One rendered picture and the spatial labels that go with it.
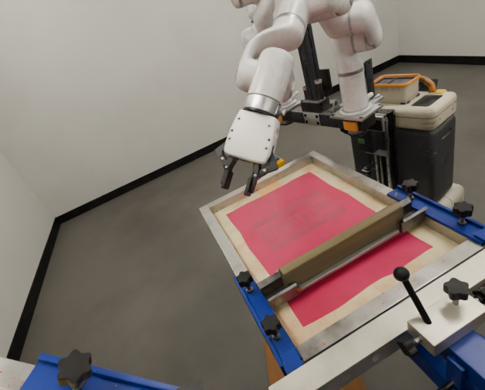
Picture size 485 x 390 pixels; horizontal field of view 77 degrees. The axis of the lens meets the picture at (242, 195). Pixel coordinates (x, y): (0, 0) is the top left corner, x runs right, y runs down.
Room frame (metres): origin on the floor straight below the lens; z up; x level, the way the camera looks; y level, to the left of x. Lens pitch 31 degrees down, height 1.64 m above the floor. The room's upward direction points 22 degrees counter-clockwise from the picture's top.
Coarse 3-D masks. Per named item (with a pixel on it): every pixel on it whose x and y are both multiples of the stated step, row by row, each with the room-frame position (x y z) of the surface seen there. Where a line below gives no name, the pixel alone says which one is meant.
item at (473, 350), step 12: (468, 336) 0.27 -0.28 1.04; (480, 336) 0.26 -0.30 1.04; (456, 348) 0.26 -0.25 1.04; (468, 348) 0.25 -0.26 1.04; (480, 348) 0.24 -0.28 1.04; (456, 360) 0.25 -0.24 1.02; (468, 360) 0.23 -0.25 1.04; (480, 360) 0.23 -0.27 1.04; (468, 372) 0.23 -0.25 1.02; (480, 372) 0.21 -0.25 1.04; (480, 384) 0.21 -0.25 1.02
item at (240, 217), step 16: (240, 208) 1.06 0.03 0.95; (256, 208) 1.01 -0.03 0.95; (272, 208) 0.97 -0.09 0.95; (240, 224) 0.95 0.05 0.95; (256, 240) 0.83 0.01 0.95; (304, 240) 0.74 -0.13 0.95; (320, 240) 0.71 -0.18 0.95; (256, 256) 0.75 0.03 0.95; (272, 256) 0.73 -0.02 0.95; (288, 256) 0.70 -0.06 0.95; (272, 272) 0.66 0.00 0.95; (336, 272) 0.57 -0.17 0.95; (352, 272) 0.55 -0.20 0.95; (320, 288) 0.54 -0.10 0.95; (336, 288) 0.53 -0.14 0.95; (352, 288) 0.51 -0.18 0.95; (304, 304) 0.52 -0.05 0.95; (320, 304) 0.50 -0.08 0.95; (336, 304) 0.48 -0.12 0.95; (304, 320) 0.47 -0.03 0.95
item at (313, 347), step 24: (288, 168) 1.17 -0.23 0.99; (336, 168) 1.02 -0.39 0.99; (240, 192) 1.12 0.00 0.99; (384, 192) 0.77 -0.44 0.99; (216, 240) 0.91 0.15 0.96; (456, 240) 0.52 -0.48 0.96; (240, 264) 0.71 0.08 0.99; (432, 264) 0.46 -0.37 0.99; (456, 264) 0.44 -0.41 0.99; (360, 312) 0.42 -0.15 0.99; (384, 312) 0.40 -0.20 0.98; (336, 336) 0.38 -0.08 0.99
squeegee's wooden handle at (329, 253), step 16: (384, 208) 0.63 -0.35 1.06; (400, 208) 0.61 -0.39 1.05; (368, 224) 0.59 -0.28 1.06; (384, 224) 0.60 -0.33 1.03; (336, 240) 0.58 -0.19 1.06; (352, 240) 0.58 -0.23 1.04; (368, 240) 0.59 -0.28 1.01; (304, 256) 0.57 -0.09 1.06; (320, 256) 0.56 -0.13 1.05; (336, 256) 0.57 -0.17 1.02; (288, 272) 0.54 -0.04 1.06; (304, 272) 0.55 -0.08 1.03
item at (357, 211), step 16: (304, 176) 1.10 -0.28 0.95; (272, 192) 1.08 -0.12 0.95; (288, 192) 1.04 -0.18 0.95; (304, 192) 1.00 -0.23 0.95; (336, 192) 0.92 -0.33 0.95; (352, 208) 0.80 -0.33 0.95; (368, 208) 0.77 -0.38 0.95; (336, 224) 0.75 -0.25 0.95; (352, 224) 0.73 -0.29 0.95; (400, 240) 0.60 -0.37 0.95; (416, 240) 0.58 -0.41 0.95; (368, 256) 0.58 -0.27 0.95; (384, 256) 0.56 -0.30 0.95; (400, 256) 0.55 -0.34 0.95; (416, 256) 0.53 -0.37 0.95; (368, 272) 0.53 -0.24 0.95; (384, 272) 0.52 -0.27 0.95
